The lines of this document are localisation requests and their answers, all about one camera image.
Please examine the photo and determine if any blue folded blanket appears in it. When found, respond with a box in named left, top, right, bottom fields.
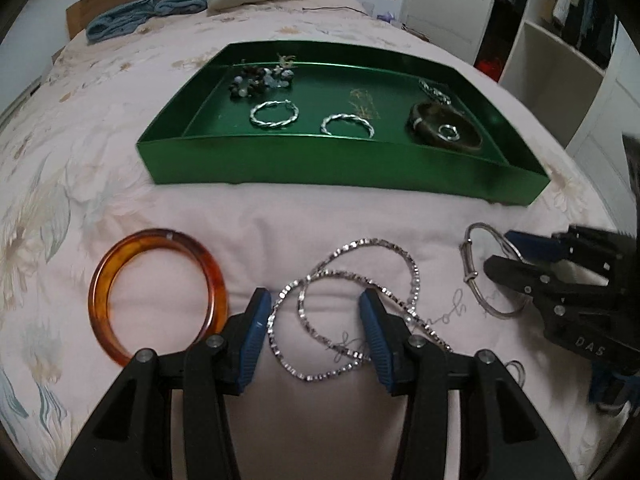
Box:
left=85, top=0, right=207, bottom=44

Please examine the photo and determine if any twisted silver hoop bracelet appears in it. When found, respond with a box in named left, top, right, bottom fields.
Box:
left=248, top=98, right=301, bottom=130

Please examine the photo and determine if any dark beaded bracelet with tassel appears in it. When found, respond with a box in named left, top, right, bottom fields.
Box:
left=228, top=54, right=298, bottom=102

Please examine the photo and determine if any white wardrobe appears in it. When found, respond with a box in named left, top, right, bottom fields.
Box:
left=399, top=0, right=640, bottom=172

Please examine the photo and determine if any red container in wardrobe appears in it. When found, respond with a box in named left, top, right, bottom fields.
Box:
left=475, top=58, right=504, bottom=82

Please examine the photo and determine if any charging cable on bed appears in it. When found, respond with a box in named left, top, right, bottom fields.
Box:
left=300, top=4, right=374, bottom=18

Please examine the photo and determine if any dark brown wooden bangle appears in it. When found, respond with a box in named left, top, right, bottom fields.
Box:
left=406, top=101, right=483, bottom=153

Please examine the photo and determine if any amber resin bangle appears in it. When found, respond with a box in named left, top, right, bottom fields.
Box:
left=87, top=228, right=230, bottom=366

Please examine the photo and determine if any silver link watch bracelet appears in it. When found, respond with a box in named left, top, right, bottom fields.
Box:
left=418, top=77, right=454, bottom=108

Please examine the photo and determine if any green jewelry tray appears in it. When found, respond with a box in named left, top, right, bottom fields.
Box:
left=137, top=40, right=549, bottom=205

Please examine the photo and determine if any thin silver bangle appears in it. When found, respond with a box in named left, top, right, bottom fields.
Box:
left=459, top=222, right=525, bottom=320

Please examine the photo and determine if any silver chain necklace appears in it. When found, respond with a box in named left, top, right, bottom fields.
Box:
left=267, top=237, right=454, bottom=384

